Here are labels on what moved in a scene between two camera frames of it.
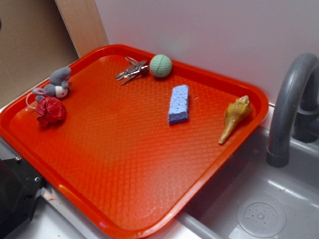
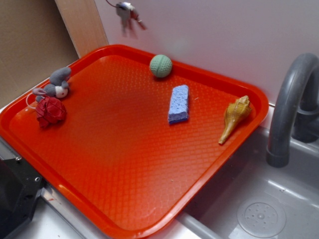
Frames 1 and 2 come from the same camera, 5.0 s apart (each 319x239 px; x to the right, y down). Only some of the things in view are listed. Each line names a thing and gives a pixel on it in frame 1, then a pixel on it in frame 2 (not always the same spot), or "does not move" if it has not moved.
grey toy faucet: (295, 111) does not move
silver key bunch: (137, 68) to (129, 18)
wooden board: (82, 24) does not move
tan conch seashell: (234, 112) does not move
